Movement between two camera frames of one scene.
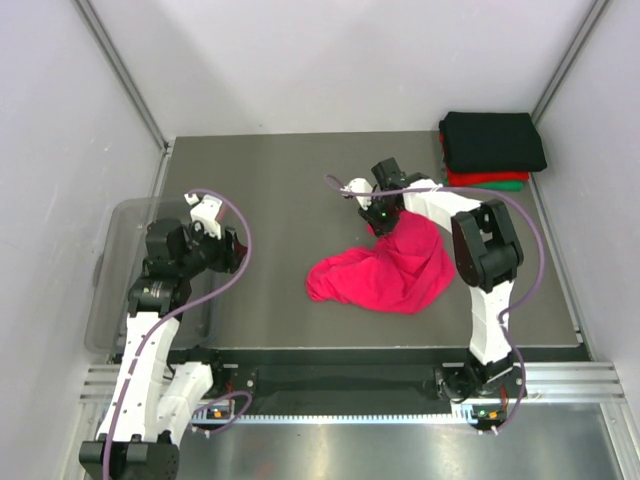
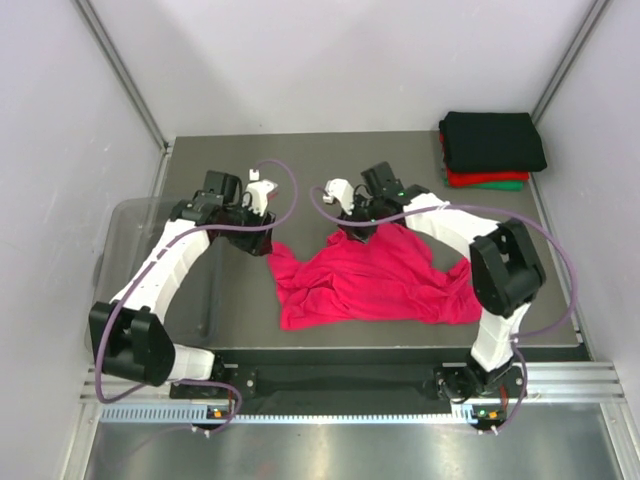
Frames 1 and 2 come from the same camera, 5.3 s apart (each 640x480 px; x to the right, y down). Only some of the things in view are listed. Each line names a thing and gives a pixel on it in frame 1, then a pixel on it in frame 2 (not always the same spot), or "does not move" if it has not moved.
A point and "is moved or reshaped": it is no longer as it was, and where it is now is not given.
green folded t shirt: [499, 186] does not move
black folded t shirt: [492, 141] does not move
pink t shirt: [400, 272] is moved or reshaped
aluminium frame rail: [577, 381] does not move
